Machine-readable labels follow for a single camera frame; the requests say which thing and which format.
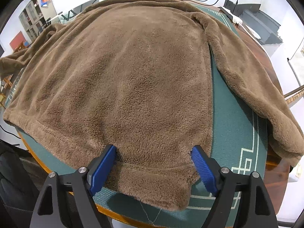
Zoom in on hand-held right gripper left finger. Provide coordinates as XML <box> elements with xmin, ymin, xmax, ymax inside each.
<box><xmin>30</xmin><ymin>144</ymin><xmax>117</xmax><ymax>228</ymax></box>

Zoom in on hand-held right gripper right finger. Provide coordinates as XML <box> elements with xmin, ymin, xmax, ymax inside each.
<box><xmin>191</xmin><ymin>145</ymin><xmax>278</xmax><ymax>228</ymax></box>

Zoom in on brown fleece sweater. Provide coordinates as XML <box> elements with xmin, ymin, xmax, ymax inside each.
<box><xmin>0</xmin><ymin>0</ymin><xmax>304</xmax><ymax>212</ymax></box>

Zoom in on green table mat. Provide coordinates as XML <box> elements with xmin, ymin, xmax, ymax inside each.
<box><xmin>5</xmin><ymin>1</ymin><xmax>270</xmax><ymax>227</ymax></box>

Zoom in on black office chair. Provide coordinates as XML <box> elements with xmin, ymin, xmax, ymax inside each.
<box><xmin>0</xmin><ymin>139</ymin><xmax>79</xmax><ymax>228</ymax></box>

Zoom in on wooden abacus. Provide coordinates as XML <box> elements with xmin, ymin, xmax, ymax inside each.
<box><xmin>284</xmin><ymin>85</ymin><xmax>304</xmax><ymax>105</ymax></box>

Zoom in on wooden rack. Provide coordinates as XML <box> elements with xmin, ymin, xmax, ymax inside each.
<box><xmin>0</xmin><ymin>74</ymin><xmax>15</xmax><ymax>111</ymax></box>

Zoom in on white dish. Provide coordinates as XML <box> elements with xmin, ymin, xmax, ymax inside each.
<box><xmin>247</xmin><ymin>30</ymin><xmax>262</xmax><ymax>40</ymax></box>

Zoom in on red board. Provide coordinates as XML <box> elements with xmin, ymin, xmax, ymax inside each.
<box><xmin>9</xmin><ymin>31</ymin><xmax>26</xmax><ymax>51</ymax></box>

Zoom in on white power strip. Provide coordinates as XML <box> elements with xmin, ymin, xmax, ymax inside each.
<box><xmin>220</xmin><ymin>6</ymin><xmax>244</xmax><ymax>25</ymax></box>

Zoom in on glass table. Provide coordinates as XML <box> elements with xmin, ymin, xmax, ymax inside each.
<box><xmin>51</xmin><ymin>3</ymin><xmax>100</xmax><ymax>24</ymax></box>

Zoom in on grey stairs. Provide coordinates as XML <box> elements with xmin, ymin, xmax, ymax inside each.
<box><xmin>237</xmin><ymin>3</ymin><xmax>284</xmax><ymax>45</ymax></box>

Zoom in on grey cabinet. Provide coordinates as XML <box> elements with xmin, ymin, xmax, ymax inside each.
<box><xmin>18</xmin><ymin>0</ymin><xmax>57</xmax><ymax>38</ymax></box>

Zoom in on black floor cable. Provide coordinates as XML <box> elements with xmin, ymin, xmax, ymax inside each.
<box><xmin>0</xmin><ymin>123</ymin><xmax>22</xmax><ymax>139</ymax></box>

